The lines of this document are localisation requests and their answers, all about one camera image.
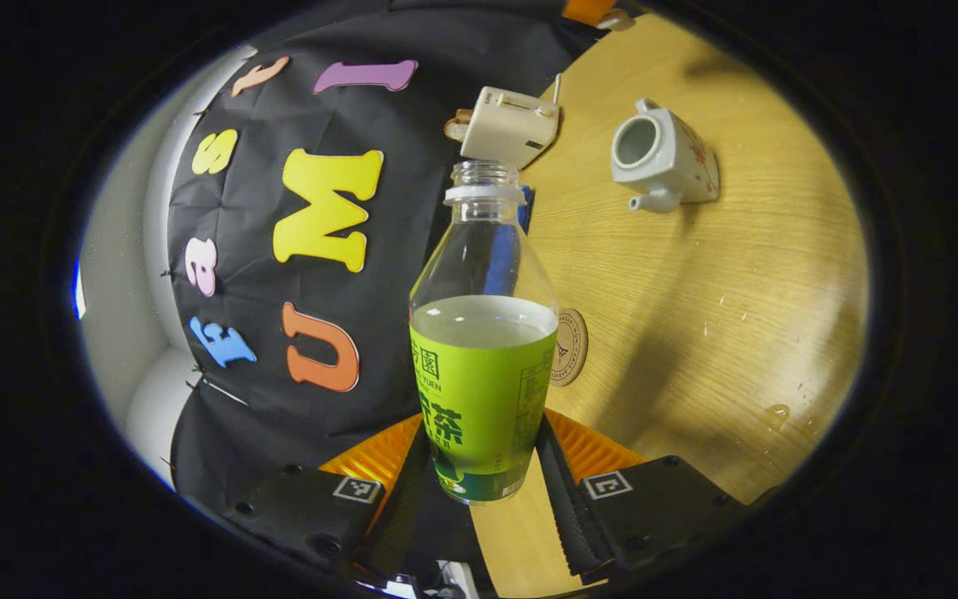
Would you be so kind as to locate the blue towel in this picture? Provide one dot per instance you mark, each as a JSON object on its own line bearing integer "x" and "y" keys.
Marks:
{"x": 526, "y": 212}

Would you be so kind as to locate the round brown coaster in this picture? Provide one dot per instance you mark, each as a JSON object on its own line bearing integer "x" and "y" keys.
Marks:
{"x": 570, "y": 345}

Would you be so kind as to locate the white ceramic teacup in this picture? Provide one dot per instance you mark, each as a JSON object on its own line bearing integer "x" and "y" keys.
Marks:
{"x": 670, "y": 158}

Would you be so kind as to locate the white toaster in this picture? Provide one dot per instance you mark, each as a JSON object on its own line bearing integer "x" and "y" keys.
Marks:
{"x": 508, "y": 125}

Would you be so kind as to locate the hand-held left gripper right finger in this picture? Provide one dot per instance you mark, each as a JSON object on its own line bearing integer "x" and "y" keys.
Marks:
{"x": 570, "y": 516}

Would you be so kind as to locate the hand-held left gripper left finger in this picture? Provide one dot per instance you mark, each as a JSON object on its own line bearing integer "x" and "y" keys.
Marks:
{"x": 396, "y": 516}

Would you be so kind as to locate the bread slice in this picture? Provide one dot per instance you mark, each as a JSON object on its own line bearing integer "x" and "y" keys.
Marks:
{"x": 457, "y": 126}

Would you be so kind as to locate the green label water bottle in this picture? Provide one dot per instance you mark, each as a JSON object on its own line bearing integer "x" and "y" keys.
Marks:
{"x": 483, "y": 391}

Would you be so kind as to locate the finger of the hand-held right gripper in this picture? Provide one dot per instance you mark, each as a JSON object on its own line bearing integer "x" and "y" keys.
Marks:
{"x": 587, "y": 10}

